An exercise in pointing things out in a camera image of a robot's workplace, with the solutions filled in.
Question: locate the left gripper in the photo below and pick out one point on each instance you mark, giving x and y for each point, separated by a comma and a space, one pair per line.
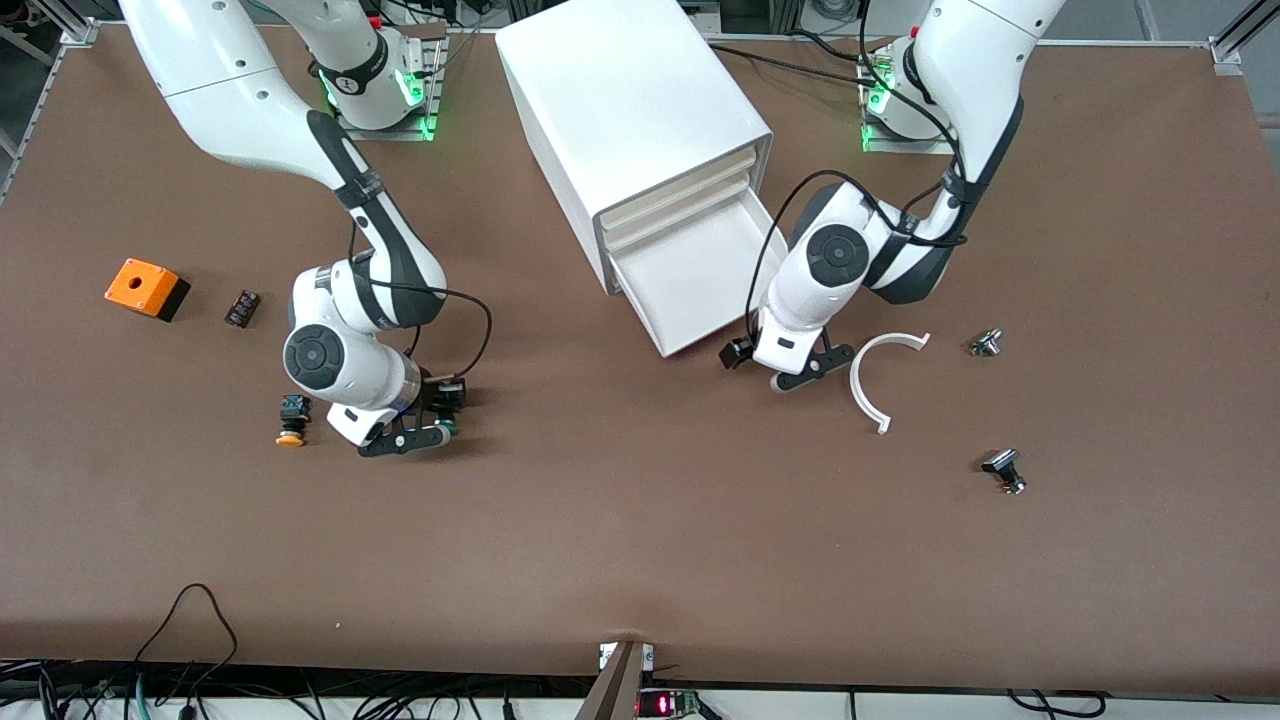
737, 353

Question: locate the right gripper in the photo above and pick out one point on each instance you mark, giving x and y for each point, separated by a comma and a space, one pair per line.
436, 394

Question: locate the green push button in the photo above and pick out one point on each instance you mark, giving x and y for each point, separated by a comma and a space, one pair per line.
448, 427

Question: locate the white drawer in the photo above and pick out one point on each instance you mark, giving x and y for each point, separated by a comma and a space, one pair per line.
700, 270
660, 201
660, 222

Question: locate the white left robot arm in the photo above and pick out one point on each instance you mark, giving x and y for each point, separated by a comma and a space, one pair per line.
980, 60

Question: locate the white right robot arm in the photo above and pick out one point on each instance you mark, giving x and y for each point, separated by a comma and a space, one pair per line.
200, 60

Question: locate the yellow push button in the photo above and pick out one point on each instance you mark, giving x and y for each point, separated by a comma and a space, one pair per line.
292, 412

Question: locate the white drawer cabinet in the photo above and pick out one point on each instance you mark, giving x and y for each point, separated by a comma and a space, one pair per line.
620, 90

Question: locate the white curved plastic arc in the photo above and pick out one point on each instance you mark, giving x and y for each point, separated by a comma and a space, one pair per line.
854, 385

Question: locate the small black terminal block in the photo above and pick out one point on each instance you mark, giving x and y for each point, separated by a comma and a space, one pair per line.
243, 308

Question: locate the orange box with black base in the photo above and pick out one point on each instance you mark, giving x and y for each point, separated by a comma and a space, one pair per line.
140, 285

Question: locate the device with red display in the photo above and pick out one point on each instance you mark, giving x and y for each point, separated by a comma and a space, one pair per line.
665, 705

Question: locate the black left camera mount bracket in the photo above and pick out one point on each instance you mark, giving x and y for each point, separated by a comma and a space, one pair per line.
815, 368

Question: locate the small silver knob switch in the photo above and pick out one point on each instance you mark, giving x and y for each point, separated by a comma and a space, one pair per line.
986, 344

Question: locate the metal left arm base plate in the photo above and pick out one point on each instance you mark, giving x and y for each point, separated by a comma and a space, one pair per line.
900, 147

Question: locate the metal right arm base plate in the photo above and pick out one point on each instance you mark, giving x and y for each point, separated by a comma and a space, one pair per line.
350, 133

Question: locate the grey metal bracket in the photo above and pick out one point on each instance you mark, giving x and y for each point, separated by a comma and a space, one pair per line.
615, 690

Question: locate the aluminium frame profile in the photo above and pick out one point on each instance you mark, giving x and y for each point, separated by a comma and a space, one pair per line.
1235, 40
70, 22

